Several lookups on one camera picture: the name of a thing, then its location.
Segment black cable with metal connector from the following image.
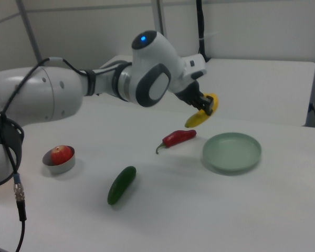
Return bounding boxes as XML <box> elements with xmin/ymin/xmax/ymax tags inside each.
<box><xmin>0</xmin><ymin>57</ymin><xmax>88</xmax><ymax>252</ymax></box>

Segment yellow banana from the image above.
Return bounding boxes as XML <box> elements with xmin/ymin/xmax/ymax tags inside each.
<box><xmin>184</xmin><ymin>92</ymin><xmax>219</xmax><ymax>129</ymax></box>

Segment grey partition post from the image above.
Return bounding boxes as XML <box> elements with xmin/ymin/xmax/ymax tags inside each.
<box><xmin>155</xmin><ymin>0</ymin><xmax>165</xmax><ymax>35</ymax></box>
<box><xmin>16</xmin><ymin>0</ymin><xmax>43</xmax><ymax>62</ymax></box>

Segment red chili pepper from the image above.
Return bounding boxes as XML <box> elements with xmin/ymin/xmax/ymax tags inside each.
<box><xmin>155</xmin><ymin>129</ymin><xmax>197</xmax><ymax>155</ymax></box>

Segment pale green plastic plate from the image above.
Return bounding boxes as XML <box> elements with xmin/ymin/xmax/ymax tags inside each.
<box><xmin>202</xmin><ymin>132</ymin><xmax>263</xmax><ymax>174</ymax></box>

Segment red apple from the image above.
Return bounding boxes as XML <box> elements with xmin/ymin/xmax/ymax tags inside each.
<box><xmin>50</xmin><ymin>145</ymin><xmax>71</xmax><ymax>166</ymax></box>

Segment small metal bowl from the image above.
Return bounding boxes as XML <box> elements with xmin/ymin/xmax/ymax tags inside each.
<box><xmin>42</xmin><ymin>145</ymin><xmax>77</xmax><ymax>174</ymax></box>

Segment green cucumber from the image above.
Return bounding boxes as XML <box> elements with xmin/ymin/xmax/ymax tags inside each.
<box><xmin>107</xmin><ymin>165</ymin><xmax>137</xmax><ymax>206</ymax></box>

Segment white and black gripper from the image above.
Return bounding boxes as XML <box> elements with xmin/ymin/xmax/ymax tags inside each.
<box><xmin>176</xmin><ymin>53</ymin><xmax>215</xmax><ymax>116</ymax></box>

